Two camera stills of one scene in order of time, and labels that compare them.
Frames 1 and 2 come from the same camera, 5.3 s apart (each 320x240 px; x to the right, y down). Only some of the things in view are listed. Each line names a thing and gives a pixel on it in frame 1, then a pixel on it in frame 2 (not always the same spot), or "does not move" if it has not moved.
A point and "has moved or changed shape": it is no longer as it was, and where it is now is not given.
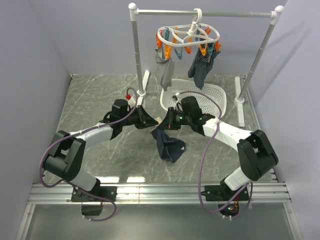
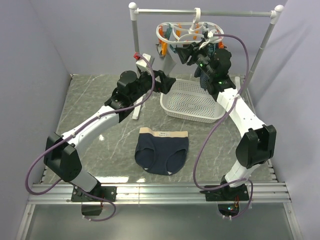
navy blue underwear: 171,149 has moved or changed shape
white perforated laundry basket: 212,98 does not move
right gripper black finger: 167,122 -> 184,53
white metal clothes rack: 142,76 does not move
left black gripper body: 131,119 -> 145,84
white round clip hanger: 195,33 has moved or changed shape
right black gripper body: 180,119 -> 203,60
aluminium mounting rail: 262,193 does not move
